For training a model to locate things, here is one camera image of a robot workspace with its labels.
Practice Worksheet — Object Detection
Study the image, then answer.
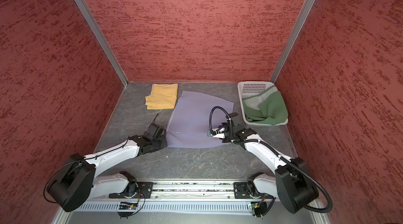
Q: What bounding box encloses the lavender skirt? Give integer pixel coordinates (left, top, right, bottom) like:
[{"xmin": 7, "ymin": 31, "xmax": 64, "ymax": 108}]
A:
[{"xmin": 166, "ymin": 91, "xmax": 234, "ymax": 149}]

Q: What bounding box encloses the white plastic basket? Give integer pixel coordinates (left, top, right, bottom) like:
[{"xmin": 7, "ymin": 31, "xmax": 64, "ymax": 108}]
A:
[{"xmin": 238, "ymin": 81, "xmax": 288, "ymax": 126}]

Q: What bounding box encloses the yellow skirt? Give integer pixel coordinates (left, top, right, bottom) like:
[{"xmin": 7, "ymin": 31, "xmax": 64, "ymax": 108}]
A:
[{"xmin": 145, "ymin": 83, "xmax": 178, "ymax": 110}]

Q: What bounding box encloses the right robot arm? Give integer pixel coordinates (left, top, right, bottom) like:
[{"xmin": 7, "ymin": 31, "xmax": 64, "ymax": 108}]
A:
[{"xmin": 209, "ymin": 120, "xmax": 319, "ymax": 214}]

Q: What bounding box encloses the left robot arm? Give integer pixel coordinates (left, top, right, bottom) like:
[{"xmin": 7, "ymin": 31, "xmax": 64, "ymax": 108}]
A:
[{"xmin": 43, "ymin": 123, "xmax": 166, "ymax": 212}]

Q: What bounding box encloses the green skirt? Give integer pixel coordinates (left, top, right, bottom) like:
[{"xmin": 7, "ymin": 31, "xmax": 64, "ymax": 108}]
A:
[{"xmin": 242, "ymin": 86, "xmax": 289, "ymax": 125}]

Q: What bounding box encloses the left small circuit board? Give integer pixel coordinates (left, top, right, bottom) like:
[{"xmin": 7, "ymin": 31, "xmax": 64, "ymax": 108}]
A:
[{"xmin": 118, "ymin": 202, "xmax": 139, "ymax": 211}]

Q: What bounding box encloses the small circuit board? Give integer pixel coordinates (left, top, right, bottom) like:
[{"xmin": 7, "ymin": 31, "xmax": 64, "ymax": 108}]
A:
[
  {"xmin": 118, "ymin": 202, "xmax": 139, "ymax": 211},
  {"xmin": 249, "ymin": 202, "xmax": 267, "ymax": 212}
]

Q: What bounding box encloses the right small circuit board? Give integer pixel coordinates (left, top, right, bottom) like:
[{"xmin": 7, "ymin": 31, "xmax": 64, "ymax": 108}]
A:
[{"xmin": 249, "ymin": 202, "xmax": 267, "ymax": 212}]

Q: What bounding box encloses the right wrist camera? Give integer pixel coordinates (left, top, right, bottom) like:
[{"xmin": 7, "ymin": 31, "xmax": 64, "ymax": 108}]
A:
[{"xmin": 207, "ymin": 126, "xmax": 228, "ymax": 139}]

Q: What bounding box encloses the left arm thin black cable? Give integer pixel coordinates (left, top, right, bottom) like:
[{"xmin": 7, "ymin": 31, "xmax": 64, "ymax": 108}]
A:
[{"xmin": 42, "ymin": 113, "xmax": 160, "ymax": 204}]

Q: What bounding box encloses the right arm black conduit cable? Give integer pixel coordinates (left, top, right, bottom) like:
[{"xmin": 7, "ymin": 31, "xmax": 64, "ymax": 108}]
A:
[{"xmin": 209, "ymin": 105, "xmax": 334, "ymax": 217}]

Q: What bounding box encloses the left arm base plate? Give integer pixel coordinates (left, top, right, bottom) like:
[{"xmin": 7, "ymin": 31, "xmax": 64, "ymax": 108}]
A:
[{"xmin": 109, "ymin": 182, "xmax": 154, "ymax": 199}]

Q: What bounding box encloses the aluminium front rail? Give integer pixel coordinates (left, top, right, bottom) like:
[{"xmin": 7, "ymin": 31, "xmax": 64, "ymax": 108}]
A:
[{"xmin": 75, "ymin": 175, "xmax": 288, "ymax": 205}]

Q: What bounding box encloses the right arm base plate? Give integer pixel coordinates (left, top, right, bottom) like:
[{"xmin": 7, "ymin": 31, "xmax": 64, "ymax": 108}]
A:
[{"xmin": 233, "ymin": 182, "xmax": 274, "ymax": 199}]

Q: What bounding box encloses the left corner aluminium post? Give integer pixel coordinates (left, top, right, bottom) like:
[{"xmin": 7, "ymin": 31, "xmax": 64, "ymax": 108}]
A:
[{"xmin": 74, "ymin": 0, "xmax": 129, "ymax": 88}]

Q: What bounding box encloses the corner aluminium post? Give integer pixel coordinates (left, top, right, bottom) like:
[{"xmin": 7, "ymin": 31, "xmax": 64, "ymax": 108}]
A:
[
  {"xmin": 270, "ymin": 0, "xmax": 316, "ymax": 83},
  {"xmin": 74, "ymin": 0, "xmax": 129, "ymax": 88}
]

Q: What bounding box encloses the right corner aluminium post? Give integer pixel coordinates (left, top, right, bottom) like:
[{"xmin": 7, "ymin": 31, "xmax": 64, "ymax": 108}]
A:
[{"xmin": 270, "ymin": 0, "xmax": 316, "ymax": 83}]

